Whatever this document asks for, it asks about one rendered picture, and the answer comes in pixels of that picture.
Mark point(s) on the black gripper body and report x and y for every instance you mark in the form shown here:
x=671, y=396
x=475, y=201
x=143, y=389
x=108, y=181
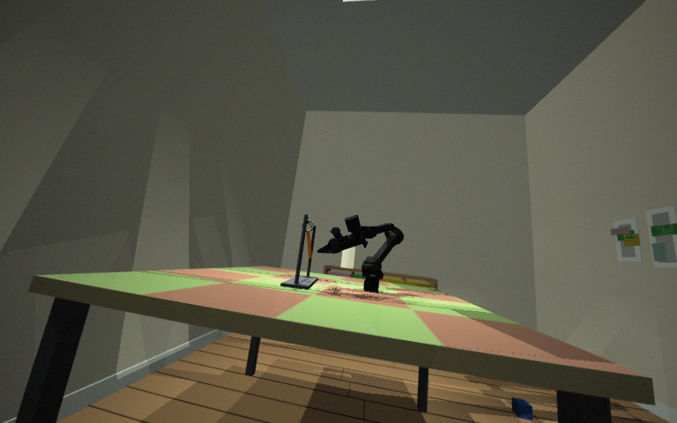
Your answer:
x=342, y=244

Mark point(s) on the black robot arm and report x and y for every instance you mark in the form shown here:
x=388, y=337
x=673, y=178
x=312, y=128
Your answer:
x=372, y=264

